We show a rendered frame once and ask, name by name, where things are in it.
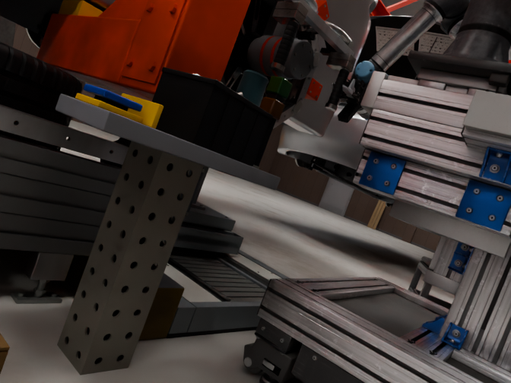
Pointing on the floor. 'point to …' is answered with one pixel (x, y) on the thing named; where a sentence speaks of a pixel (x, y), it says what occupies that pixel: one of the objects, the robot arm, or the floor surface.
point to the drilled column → (128, 259)
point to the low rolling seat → (425, 283)
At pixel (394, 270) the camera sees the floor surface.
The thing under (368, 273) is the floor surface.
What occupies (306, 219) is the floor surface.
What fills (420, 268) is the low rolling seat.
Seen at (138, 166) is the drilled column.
